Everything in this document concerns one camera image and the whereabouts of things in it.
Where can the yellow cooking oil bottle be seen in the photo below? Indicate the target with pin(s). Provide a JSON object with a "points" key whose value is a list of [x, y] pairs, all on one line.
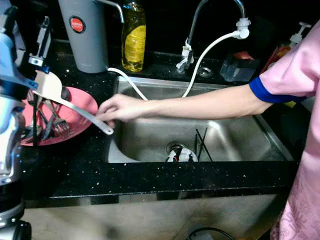
{"points": [[134, 47]]}

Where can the round metal counter fitting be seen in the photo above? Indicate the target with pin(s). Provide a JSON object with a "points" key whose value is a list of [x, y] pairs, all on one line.
{"points": [[205, 72]]}

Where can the person's bare hand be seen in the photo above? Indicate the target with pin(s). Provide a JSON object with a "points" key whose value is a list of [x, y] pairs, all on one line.
{"points": [[120, 107]]}

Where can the person's bare forearm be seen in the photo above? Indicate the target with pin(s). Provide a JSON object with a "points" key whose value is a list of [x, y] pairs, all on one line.
{"points": [[205, 104]]}

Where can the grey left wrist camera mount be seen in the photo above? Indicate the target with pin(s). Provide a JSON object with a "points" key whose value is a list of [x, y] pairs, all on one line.
{"points": [[12, 65]]}

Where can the dark translucent container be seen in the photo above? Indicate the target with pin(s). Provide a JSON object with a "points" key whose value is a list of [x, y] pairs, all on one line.
{"points": [[239, 69]]}

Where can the pink round plate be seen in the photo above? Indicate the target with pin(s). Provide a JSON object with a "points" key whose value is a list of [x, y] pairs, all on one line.
{"points": [[82, 107]]}

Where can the soap bottle with white pump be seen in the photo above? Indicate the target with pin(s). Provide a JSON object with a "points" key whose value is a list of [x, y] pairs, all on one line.
{"points": [[277, 55]]}

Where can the stainless steel sink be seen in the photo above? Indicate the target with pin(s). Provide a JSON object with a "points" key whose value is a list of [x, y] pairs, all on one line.
{"points": [[240, 137]]}

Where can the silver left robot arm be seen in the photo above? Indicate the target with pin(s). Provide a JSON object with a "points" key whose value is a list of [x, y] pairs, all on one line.
{"points": [[10, 150]]}

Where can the chrome kitchen faucet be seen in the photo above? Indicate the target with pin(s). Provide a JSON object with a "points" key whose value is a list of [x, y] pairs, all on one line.
{"points": [[186, 54]]}

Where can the white crumpled scrap at drain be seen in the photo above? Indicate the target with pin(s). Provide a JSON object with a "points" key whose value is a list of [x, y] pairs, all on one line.
{"points": [[182, 155]]}

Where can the grey water jug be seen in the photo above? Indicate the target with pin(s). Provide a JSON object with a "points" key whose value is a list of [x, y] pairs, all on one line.
{"points": [[87, 47]]}

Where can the black chopstick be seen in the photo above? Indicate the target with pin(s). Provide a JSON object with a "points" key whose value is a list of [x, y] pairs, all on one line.
{"points": [[207, 150], [204, 135]]}

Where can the pink garment with blue cuff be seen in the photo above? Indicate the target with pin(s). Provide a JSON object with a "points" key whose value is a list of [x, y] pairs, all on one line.
{"points": [[295, 65]]}

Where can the metal fork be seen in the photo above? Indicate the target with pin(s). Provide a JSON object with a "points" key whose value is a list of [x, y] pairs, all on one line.
{"points": [[65, 129]]}

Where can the metal cabinet front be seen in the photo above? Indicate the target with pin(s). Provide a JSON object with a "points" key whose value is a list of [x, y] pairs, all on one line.
{"points": [[120, 222]]}

